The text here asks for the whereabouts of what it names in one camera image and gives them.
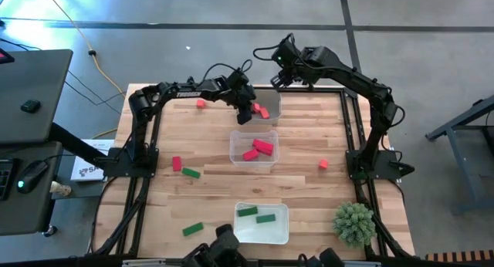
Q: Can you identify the silver metal bracket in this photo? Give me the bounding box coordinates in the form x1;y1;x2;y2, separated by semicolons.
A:
121;259;167;267
343;260;382;267

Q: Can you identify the black floor cable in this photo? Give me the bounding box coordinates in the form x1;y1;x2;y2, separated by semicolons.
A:
63;69;127;110
0;37;42;52

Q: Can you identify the black aluminium table frame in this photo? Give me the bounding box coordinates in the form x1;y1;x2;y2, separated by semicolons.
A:
115;84;387;260

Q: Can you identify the black cable bundle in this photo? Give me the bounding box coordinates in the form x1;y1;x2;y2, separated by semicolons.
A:
86;177;152;257
354;180;416;259

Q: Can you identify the yellow floor cable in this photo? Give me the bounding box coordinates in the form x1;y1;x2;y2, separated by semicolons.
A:
41;0;127;140

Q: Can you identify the orange black striped strip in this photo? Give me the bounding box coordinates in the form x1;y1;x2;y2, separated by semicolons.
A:
425;249;494;263

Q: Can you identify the white printed paper sheet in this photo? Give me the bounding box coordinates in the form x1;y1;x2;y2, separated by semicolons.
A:
70;138;117;183

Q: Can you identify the dark grey desk top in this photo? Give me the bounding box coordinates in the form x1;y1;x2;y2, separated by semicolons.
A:
0;49;74;145
0;141;63;237

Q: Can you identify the black computer mouse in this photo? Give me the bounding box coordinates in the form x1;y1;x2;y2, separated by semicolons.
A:
15;160;49;195

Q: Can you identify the black metal bar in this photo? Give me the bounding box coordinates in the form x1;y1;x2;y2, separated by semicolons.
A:
48;122;111;167

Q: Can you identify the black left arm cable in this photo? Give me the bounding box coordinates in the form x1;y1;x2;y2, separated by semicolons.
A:
201;58;254;85

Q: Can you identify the white plastic bin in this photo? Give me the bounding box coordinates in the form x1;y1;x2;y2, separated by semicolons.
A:
232;201;290;245

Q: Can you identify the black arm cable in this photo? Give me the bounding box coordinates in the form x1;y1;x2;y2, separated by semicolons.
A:
252;32;295;63
201;58;254;85

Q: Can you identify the small black remote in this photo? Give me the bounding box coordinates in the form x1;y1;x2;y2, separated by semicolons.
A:
19;99;42;114

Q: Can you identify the green artificial plant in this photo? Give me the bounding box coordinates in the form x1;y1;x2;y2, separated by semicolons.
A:
332;201;377;248

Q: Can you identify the grey metal desk frame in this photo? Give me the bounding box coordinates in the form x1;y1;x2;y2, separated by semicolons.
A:
424;93;494;216

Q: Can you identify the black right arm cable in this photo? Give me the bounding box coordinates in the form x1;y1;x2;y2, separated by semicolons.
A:
252;32;295;63

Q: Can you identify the grey plastic bin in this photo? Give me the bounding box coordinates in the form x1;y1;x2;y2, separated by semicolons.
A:
246;88;283;126

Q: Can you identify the black keyboard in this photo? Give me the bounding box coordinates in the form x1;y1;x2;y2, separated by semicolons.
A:
0;157;15;201

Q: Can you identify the small cream plastic object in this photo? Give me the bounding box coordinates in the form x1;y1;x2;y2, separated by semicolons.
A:
49;180;73;198

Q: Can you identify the black device with red light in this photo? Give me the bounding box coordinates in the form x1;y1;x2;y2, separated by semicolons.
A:
0;47;15;66

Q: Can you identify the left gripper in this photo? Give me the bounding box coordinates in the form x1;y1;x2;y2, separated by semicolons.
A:
222;69;256;126

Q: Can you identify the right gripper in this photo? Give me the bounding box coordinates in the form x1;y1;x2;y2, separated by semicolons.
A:
270;41;310;90

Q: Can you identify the clear plastic bin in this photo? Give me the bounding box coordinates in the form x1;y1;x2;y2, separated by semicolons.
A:
228;130;280;168

